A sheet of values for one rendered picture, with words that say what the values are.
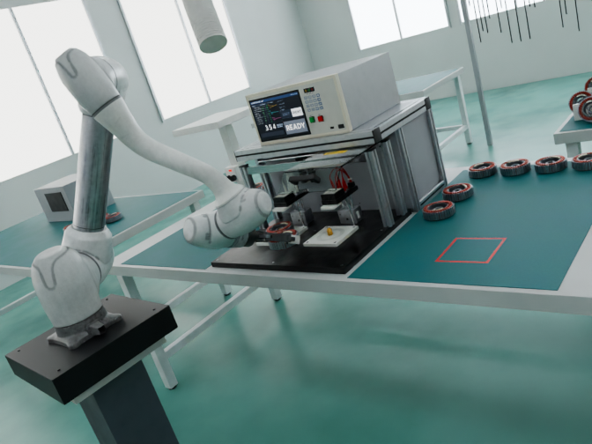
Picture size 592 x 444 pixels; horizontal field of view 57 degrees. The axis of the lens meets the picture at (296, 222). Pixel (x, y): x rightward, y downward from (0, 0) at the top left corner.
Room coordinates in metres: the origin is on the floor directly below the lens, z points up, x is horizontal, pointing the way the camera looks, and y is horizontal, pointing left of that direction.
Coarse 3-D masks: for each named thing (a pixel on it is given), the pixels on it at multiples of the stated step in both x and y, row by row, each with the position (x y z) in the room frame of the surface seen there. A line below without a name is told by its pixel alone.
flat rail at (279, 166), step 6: (360, 156) 1.84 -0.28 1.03; (288, 162) 2.07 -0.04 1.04; (294, 162) 2.05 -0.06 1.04; (354, 162) 1.86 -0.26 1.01; (360, 162) 1.85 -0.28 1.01; (246, 168) 2.23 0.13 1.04; (252, 168) 2.21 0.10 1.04; (258, 168) 2.18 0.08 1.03; (264, 168) 2.16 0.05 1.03; (270, 168) 2.14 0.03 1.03; (276, 168) 2.12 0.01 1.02; (282, 168) 2.10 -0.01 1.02; (288, 168) 2.08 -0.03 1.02
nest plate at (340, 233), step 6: (324, 228) 1.96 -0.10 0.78; (336, 228) 1.92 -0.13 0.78; (342, 228) 1.90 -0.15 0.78; (348, 228) 1.88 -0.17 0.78; (354, 228) 1.86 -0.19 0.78; (318, 234) 1.92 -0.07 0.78; (324, 234) 1.89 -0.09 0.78; (336, 234) 1.86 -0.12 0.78; (342, 234) 1.84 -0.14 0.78; (348, 234) 1.83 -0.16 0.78; (312, 240) 1.87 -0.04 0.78; (318, 240) 1.85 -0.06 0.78; (324, 240) 1.83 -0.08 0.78; (330, 240) 1.81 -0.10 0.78; (336, 240) 1.80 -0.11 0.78; (342, 240) 1.80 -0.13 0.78; (306, 246) 1.87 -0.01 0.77; (312, 246) 1.85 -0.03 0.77; (318, 246) 1.83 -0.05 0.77; (324, 246) 1.81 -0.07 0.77; (330, 246) 1.79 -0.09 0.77; (336, 246) 1.77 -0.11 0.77
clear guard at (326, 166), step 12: (372, 144) 1.82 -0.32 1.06; (312, 156) 1.94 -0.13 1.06; (324, 156) 1.88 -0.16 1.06; (336, 156) 1.82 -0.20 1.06; (348, 156) 1.76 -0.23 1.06; (300, 168) 1.80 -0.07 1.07; (312, 168) 1.75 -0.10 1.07; (324, 168) 1.71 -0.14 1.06; (336, 168) 1.67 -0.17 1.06; (324, 180) 1.68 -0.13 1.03; (336, 180) 1.64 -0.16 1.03; (288, 192) 1.76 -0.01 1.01; (300, 192) 1.72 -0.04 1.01
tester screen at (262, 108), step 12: (288, 96) 2.05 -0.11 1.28; (252, 108) 2.18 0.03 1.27; (264, 108) 2.14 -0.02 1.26; (276, 108) 2.10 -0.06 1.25; (288, 108) 2.06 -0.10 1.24; (264, 120) 2.15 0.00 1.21; (276, 120) 2.11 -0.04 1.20; (288, 120) 2.07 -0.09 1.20; (264, 132) 2.17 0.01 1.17; (300, 132) 2.04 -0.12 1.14
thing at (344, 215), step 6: (342, 210) 1.98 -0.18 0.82; (348, 210) 1.96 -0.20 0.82; (354, 210) 1.94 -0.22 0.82; (360, 210) 1.97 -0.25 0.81; (342, 216) 1.98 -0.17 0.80; (348, 216) 1.96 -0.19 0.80; (354, 216) 1.94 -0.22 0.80; (360, 216) 1.96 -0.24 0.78; (342, 222) 1.98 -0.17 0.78; (348, 222) 1.96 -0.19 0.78
